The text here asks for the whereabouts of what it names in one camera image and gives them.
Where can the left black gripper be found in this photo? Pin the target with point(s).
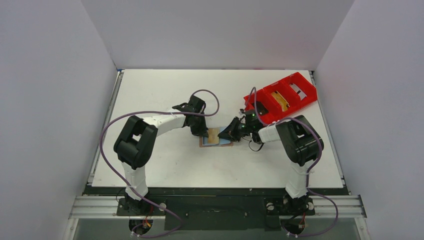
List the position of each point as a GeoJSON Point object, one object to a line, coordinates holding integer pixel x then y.
{"type": "Point", "coordinates": [202, 131]}

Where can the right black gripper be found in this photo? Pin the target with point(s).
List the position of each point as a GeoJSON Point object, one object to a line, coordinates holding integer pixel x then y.
{"type": "Point", "coordinates": [237, 127]}

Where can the brown leather card holder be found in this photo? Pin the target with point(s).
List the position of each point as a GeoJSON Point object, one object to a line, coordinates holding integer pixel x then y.
{"type": "Point", "coordinates": [223, 142]}

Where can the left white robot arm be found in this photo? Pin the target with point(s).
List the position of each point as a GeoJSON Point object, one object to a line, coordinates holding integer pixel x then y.
{"type": "Point", "coordinates": [135, 143]}

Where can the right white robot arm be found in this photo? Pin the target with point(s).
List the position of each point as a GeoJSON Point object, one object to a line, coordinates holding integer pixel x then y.
{"type": "Point", "coordinates": [301, 142]}

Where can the black card in bin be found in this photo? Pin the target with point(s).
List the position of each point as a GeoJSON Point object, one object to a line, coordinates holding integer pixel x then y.
{"type": "Point", "coordinates": [261, 109]}

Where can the yellow card in bin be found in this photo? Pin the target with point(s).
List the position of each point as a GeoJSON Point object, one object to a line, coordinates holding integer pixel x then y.
{"type": "Point", "coordinates": [281, 101]}

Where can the white card in bin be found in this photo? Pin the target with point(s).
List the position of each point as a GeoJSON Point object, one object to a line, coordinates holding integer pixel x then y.
{"type": "Point", "coordinates": [298, 91]}

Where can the red three-compartment bin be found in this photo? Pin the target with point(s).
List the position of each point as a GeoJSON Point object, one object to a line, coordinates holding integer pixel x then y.
{"type": "Point", "coordinates": [275, 112]}

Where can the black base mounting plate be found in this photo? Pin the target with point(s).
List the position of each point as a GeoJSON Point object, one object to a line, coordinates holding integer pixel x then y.
{"type": "Point", "coordinates": [217, 209]}

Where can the aluminium frame rail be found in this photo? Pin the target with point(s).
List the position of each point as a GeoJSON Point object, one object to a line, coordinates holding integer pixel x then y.
{"type": "Point", "coordinates": [106, 207]}

